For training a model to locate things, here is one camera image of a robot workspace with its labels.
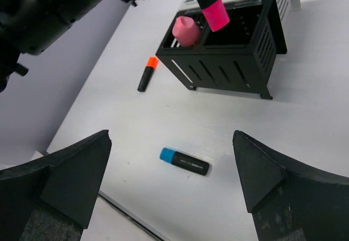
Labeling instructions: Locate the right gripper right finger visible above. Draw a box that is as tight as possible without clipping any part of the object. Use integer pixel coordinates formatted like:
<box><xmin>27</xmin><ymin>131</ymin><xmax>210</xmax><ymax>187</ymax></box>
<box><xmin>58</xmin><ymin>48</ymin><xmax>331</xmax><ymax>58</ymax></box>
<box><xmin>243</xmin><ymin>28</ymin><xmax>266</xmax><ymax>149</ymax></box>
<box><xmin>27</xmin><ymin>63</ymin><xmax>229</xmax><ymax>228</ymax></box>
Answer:
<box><xmin>232</xmin><ymin>130</ymin><xmax>348</xmax><ymax>240</ymax></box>

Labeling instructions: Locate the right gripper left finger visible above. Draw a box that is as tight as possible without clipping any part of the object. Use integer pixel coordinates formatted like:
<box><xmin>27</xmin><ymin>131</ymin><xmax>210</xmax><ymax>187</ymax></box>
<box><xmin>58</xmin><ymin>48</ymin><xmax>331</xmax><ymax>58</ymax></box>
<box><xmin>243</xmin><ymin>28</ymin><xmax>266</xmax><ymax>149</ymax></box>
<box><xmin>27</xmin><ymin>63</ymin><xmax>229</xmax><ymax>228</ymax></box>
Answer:
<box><xmin>1</xmin><ymin>130</ymin><xmax>112</xmax><ymax>240</ymax></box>

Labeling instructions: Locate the pink capped tube of clips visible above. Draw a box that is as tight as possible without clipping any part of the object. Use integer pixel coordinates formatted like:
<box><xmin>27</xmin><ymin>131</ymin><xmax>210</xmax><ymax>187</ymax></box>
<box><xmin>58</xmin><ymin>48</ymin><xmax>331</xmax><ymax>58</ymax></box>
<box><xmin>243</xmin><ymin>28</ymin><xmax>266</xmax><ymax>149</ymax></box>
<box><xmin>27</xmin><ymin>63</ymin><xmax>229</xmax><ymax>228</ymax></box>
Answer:
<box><xmin>172</xmin><ymin>16</ymin><xmax>201</xmax><ymax>47</ymax></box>

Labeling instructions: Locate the pink capped black highlighter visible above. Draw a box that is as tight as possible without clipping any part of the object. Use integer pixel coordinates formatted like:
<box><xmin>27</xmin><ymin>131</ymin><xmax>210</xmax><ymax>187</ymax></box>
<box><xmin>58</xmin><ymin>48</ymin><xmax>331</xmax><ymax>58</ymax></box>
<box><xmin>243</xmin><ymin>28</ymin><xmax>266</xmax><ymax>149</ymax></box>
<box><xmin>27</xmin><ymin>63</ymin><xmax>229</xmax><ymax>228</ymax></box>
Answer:
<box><xmin>197</xmin><ymin>0</ymin><xmax>230</xmax><ymax>32</ymax></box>

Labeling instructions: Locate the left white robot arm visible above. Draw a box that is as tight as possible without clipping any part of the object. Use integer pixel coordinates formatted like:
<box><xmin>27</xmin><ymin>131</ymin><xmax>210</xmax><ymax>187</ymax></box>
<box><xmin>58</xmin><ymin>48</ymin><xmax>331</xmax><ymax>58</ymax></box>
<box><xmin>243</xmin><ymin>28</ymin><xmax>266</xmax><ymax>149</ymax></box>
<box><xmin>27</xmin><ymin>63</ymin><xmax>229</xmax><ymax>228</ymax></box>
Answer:
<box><xmin>1</xmin><ymin>0</ymin><xmax>137</xmax><ymax>91</ymax></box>

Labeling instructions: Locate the orange capped black highlighter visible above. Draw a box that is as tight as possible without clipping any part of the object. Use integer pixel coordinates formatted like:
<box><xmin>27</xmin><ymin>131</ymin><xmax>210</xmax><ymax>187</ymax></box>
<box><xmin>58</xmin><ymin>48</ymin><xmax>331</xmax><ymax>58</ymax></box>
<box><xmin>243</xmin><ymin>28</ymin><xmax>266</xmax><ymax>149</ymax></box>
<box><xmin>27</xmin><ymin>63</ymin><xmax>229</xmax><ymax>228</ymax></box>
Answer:
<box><xmin>137</xmin><ymin>57</ymin><xmax>159</xmax><ymax>92</ymax></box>

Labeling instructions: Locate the blue capped black highlighter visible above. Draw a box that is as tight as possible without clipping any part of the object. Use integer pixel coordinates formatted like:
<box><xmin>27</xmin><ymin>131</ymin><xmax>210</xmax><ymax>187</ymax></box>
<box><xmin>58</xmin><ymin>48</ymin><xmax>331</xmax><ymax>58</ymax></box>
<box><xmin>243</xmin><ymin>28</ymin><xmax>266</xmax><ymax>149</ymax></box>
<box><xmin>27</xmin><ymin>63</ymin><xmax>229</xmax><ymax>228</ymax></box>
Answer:
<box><xmin>159</xmin><ymin>148</ymin><xmax>210</xmax><ymax>176</ymax></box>

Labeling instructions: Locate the black two-slot organizer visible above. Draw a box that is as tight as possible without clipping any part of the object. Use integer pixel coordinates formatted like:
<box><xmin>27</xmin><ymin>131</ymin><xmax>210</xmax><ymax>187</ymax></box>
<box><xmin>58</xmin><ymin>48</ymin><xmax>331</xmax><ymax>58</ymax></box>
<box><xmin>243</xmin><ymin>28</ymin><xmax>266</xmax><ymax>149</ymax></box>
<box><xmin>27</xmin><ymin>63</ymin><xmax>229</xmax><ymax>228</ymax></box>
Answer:
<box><xmin>156</xmin><ymin>0</ymin><xmax>287</xmax><ymax>100</ymax></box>

